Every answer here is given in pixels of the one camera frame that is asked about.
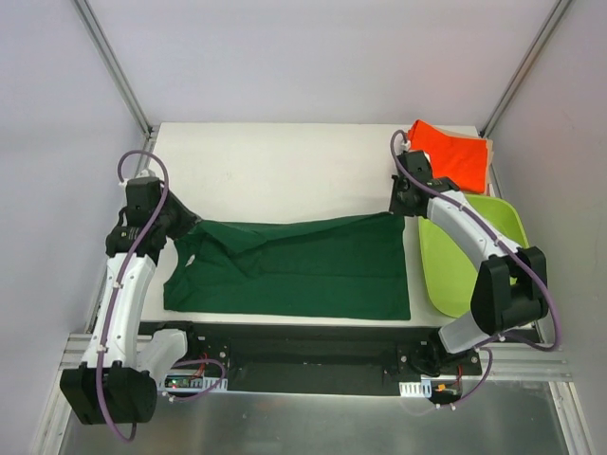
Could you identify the white cable duct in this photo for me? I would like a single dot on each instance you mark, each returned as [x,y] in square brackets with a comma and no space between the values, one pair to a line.
[189,384]
[421,389]

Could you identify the right white cable duct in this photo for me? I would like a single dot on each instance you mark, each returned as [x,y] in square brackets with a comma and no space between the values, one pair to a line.
[421,389]

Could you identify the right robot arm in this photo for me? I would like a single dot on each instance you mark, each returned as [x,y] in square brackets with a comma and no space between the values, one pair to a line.
[511,285]

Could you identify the left white cable duct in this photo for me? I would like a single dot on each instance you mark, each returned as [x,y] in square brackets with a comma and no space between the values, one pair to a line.
[189,384]

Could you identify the lime green plastic tray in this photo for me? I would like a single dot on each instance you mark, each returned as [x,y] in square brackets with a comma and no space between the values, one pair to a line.
[449,274]

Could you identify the right aluminium frame post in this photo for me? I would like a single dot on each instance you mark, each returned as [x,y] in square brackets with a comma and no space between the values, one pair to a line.
[535,50]

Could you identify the left aluminium frame post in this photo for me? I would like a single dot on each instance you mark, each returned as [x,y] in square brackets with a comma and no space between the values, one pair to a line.
[112,64]

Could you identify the orange folded t-shirt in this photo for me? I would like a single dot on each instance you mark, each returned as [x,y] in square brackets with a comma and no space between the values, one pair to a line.
[463,160]

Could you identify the dark green t-shirt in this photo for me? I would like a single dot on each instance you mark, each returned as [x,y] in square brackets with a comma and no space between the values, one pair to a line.
[351,267]

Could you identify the aluminium frame post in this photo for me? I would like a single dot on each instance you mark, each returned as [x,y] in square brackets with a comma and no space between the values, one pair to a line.
[112,64]
[535,50]

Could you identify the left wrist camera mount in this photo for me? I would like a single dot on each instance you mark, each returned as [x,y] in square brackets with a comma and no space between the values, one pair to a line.
[145,173]

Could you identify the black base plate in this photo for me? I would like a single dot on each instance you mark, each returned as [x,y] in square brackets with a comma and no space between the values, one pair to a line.
[344,360]

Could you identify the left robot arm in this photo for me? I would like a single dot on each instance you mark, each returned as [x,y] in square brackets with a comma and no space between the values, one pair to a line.
[115,382]

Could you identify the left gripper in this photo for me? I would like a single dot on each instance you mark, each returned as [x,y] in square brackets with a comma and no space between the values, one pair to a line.
[179,220]

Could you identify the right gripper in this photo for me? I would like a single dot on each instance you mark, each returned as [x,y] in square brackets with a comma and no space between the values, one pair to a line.
[399,199]

